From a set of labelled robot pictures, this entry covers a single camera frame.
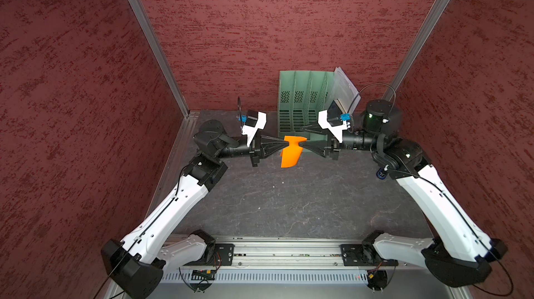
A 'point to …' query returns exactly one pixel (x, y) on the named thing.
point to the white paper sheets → (343, 89)
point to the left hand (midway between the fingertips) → (285, 147)
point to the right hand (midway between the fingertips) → (301, 139)
